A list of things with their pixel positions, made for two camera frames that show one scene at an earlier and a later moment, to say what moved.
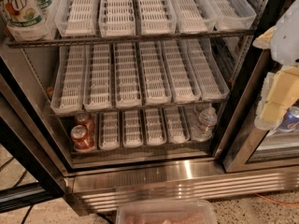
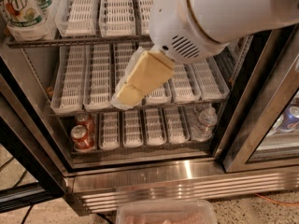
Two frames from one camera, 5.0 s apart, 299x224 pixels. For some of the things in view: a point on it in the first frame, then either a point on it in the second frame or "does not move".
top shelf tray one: [77, 11] does not move
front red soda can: [81, 139] does not move
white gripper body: [287, 44] -> [173, 21]
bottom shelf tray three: [155, 131] does not move
